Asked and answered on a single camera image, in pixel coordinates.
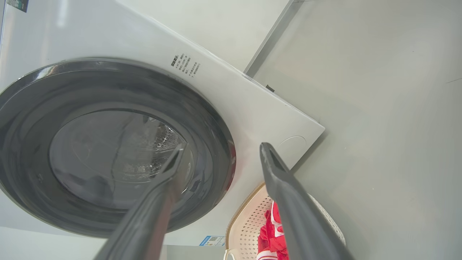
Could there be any red and white garment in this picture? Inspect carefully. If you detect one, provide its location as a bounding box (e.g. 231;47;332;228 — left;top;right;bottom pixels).
257;201;289;260

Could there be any beige perforated laundry basket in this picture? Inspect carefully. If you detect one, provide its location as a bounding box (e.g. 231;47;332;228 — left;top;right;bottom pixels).
223;182;347;260

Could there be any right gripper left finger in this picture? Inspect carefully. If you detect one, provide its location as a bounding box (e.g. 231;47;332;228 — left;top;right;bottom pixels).
93;143;188;260

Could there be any dark round washing machine door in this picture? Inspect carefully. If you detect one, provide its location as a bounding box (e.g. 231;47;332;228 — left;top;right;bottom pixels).
0;58;237;239

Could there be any dark corner sticker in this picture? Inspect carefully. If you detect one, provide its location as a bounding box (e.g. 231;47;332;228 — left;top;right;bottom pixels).
6;0;29;13

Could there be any white front-load washing machine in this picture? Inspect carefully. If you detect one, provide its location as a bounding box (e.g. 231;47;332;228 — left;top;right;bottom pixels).
0;0;325;247

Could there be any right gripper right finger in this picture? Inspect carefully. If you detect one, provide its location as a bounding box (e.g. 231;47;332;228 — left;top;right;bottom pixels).
260;142;356;260

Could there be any blue energy label sticker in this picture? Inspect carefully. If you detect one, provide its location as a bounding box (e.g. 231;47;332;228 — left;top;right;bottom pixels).
199;235;226;247

